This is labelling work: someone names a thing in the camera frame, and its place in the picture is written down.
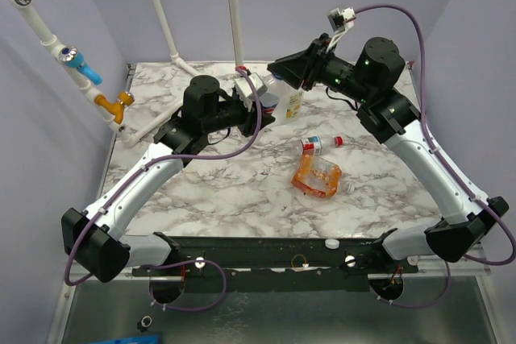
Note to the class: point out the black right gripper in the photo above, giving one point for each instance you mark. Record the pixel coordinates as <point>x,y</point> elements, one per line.
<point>315,64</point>

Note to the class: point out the small bottle red label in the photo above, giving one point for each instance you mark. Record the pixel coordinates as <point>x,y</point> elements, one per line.
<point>312,145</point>

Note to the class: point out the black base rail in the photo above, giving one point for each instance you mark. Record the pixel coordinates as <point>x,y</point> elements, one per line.
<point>203,264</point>

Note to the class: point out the white PVC pipe frame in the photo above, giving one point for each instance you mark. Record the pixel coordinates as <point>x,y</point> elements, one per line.
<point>87,80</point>

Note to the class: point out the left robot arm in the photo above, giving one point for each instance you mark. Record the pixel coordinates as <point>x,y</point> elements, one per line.
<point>95,237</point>

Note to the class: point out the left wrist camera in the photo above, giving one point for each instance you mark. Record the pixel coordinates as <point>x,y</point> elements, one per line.
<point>244,90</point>

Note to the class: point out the red bottle cap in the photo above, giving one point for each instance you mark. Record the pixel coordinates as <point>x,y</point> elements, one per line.
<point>338,141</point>

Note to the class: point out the blue object at edge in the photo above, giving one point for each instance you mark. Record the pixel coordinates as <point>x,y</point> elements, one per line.
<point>142,339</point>

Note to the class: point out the yellow plastic faucet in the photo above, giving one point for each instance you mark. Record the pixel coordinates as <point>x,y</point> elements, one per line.
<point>115,109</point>

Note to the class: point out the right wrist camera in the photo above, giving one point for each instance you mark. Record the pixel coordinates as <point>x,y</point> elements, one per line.
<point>341,21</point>

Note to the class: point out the clear bottle blue label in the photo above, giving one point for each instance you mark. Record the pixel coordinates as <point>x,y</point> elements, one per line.
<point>272,96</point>

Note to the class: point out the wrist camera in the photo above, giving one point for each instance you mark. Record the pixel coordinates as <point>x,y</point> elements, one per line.
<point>244,90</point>
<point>341,21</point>

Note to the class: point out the white cap on table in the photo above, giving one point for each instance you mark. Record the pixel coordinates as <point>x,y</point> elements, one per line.
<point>331,243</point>

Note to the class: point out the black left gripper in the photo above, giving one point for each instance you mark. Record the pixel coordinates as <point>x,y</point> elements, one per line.
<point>250,121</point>

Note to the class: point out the clear bottle yellow label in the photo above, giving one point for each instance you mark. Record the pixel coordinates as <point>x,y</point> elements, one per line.
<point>290,103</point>

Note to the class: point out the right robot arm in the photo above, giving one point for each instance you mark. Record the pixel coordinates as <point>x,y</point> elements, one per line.
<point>467,212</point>

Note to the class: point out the crushed bottle orange label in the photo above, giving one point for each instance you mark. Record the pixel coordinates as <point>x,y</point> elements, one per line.
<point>317,177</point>

